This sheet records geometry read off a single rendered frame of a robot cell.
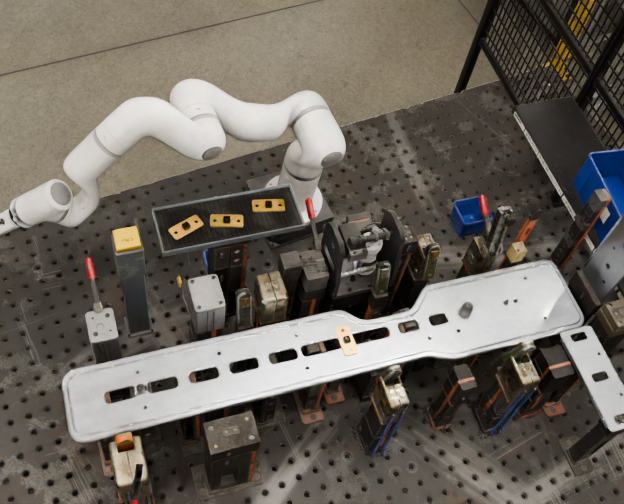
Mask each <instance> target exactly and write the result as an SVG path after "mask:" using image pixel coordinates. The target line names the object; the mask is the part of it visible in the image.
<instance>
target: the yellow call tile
mask: <svg viewBox="0 0 624 504"><path fill-rule="evenodd" d="M112 232H113V237H114V241H115V246H116V250H117V252H120V251H125V250H130V249H135V248H140V247H141V243H140V239H139V234H138V230H137V227H136V226H133V227H128V228H122V229H117V230H113V231H112Z"/></svg>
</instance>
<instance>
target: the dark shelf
mask: <svg viewBox="0 0 624 504"><path fill-rule="evenodd" d="M511 112H512V114H513V116H514V118H515V119H516V121H517V123H518V124H519V126H520V128H521V130H522V131H523V133H524V135H525V137H526V138H527V140H528V142H529V143H530V145H531V147H532V149H533V150H534V152H535V154H536V156H537V157H538V159H539V161H540V163H541V164H542V166H543V168H544V169H545V171H546V173H547V175H548V176H549V178H550V180H551V182H552V183H553V185H554V187H555V188H556V190H557V192H558V194H559V195H560V197H561V199H562V201H563V202H564V204H565V206H566V208H567V209H568V211H569V213H570V214H571V216H572V218H573V220H575V219H574V217H575V215H576V214H580V211H581V210H582V208H583V207H584V205H583V203H582V201H581V199H580V197H579V195H578V193H577V190H576V188H575V186H574V184H573V180H574V179H575V177H576V176H577V174H578V172H579V171H580V169H581V168H582V166H583V165H584V163H585V161H586V160H587V158H588V155H589V153H590V152H597V151H607V150H606V149H605V147H604V145H603V144H602V142H601V141H600V139H599V138H598V136H597V134H596V133H595V131H594V130H593V128H592V127H591V125H590V123H589V122H588V120H587V119H586V117H585V116H584V114H583V112H582V111H581V109H580V108H579V106H578V105H577V103H576V101H575V100H574V98H573V97H572V96H569V97H563V98H557V99H551V100H545V101H539V102H533V103H527V104H521V105H515V106H514V107H513V109H512V111H511ZM584 239H585V240H586V242H587V244H588V246H589V247H590V249H591V251H592V253H594V251H595V250H596V249H597V247H598V246H599V245H600V243H601V241H600V239H599V237H598V234H597V232H596V230H595V228H594V226H592V228H591V229H590V231H589V232H588V233H587V235H586V236H585V238H584ZM614 291H615V292H616V294H617V296H618V298H619V299H624V278H623V279H622V281H621V282H620V283H619V284H618V285H617V286H616V288H615V289H614Z"/></svg>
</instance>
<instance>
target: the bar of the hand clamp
mask: <svg viewBox="0 0 624 504"><path fill-rule="evenodd" d="M512 213H513V210H512V209H511V207H510V206H505V207H503V206H501V205H499V206H498V208H497V211H496V214H495V217H494V220H493V223H492V226H491V229H490V232H489V235H488V238H487V241H486V244H485V245H486V247H487V249H488V255H487V257H489V254H490V251H491V248H492V245H493V243H494V245H495V247H496V250H495V251H494V252H493V253H494V254H495V255H498V252H499V249H500V247H501V244H502V241H503V238H504V235H505V233H506V230H507V227H510V226H512V225H513V224H514V223H515V219H514V217H511V216H512Z"/></svg>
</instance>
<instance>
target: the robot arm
mask: <svg viewBox="0 0 624 504"><path fill-rule="evenodd" d="M287 126H288V127H290V128H291V129H292V130H293V132H294V134H295V136H296V138H297V140H296V141H294V142H293V143H292V144H291V145H290V146H289V147H288V149H287V152H286V155H285V158H284V162H283V165H282V169H281V173H280V175H279V176H276V177H274V178H273V179H272V180H270V181H269V182H268V184H267V185H266V187H265V188H268V187H273V186H279V185H284V184H291V186H292V189H293V192H294V194H295V197H296V200H297V203H298V205H299V208H300V211H301V213H302V216H303V219H304V222H305V223H306V222H309V221H310V219H308V214H307V209H306V204H305V200H306V198H310V199H312V201H313V206H314V212H315V217H316V216H317V215H318V213H319V212H320V209H321V207H322V196H321V193H320V190H319V189H318V187H317V185H318V182H319V179H320V176H321V173H322V170H323V168H324V167H329V166H332V165H335V164H337V163H339V162H340V161H341V160H342V159H343V157H344V155H345V151H346V144H345V139H344V136H343V134H342V132H341V130H340V128H339V126H338V124H337V122H336V120H335V119H334V117H333V115H332V113H331V111H330V109H329V107H328V106H327V104H326V102H325V100H324V99H323V98H322V97H321V96H320V95H319V94H317V93H316V92H313V91H301V92H298V93H296V94H294V95H292V96H290V97H289V98H287V99H285V100H284V101H282V102H279V103H276V104H270V105H266V104H255V103H246V102H242V101H240V100H237V99H235V98H233V97H232V96H230V95H228V94H227V93H225V92H223V91H222V90H220V89H219V88H217V87H216V86H214V85H212V84H210V83H208V82H205V81H202V80H198V79H187V80H183V81H181V82H179V83H178V84H177V85H176V86H175V87H174V88H173V89H172V91H171V94H170V103H168V102H166V101H164V100H162V99H159V98H154V97H136V98H132V99H129V100H127V101H125V102H124V103H122V104H121V105H120V106H119V107H118V108H117V109H115V110H114V111H113V112H112V113H111V114H110V115H109V116H108V117H107V118H106V119H105V120H104V121H103V122H102V123H101V124H100V125H99V126H98V127H96V128H95V129H94V130H93V131H92V132H91V133H90V134H89V135H88V136H87V137H86V138H85V139H84V140H83V141H82V142H81V143H80V144H79V145H78V146H77V147H76V148H75V149H74V150H73V151H72V152H71V153H70V154H69V155H68V156H67V158H66V159H65V161H64V164H63V168H64V171H65V173H66V174H67V175H68V177H69V178H70V179H72V180H73V181H74V182H75V183H76V184H77V185H79V186H80V187H81V188H82V190H81V191H80V192H79V193H78V194H77V195H76V196H74V197H73V194H72V191H71V189H70V187H69V186H68V185H67V184H66V183H65V182H63V181H62V180H59V179H52V180H50V181H48V182H46V183H44V184H42V185H40V186H38V187H36V188H35V189H33V190H31V191H29V192H27V193H25V194H23V195H21V196H19V197H17V198H15V199H14V200H13V201H12V202H11V204H10V206H9V209H8V210H6V211H4V212H2V213H0V236H1V235H3V234H6V233H8V232H11V231H13V230H15V229H17V228H19V227H24V228H30V227H32V226H35V225H37V224H39V223H41V222H44V221H50V222H54V223H57V224H60V225H62V226H65V227H75V226H77V225H79V224H80V223H82V222H83V221H84V220H85V219H86V218H87V217H88V216H89V215H90V214H91V213H92V212H93V211H94V210H95V209H96V207H97V205H98V203H99V198H100V190H99V185H98V180H97V179H98V177H99V176H100V175H101V174H102V173H103V172H104V171H106V170H107V169H108V168H109V167H110V166H111V165H112V164H114V163H115V162H116V161H117V160H118V159H119V158H120V157H121V156H123V155H124V154H125V153H126V152H127V151H128V150H129V149H130V148H131V147H133V146H134V145H135V144H136V143H137V142H138V141H139V140H140V139H142V138H144V137H146V136H151V137H154V138H156V139H158V140H160V141H162V142H163V143H165V144H166V145H168V146H170V147H171V148H173V149H174V150H176V151H177V152H179V153H181V154H183V155H184V156H187V157H189V158H192V159H195V160H200V161H206V160H211V159H214V158H216V157H218V156H219V155H220V154H221V153H222V152H223V151H224V149H225V145H226V136H225V133H224V132H226V133H227V134H229V135H230V136H232V137H234V138H236V139H239V140H242V141H251V142H266V141H272V140H275V139H277V138H278V137H280V136H281V135H282V133H283V132H284V131H285V129H286V127H287Z"/></svg>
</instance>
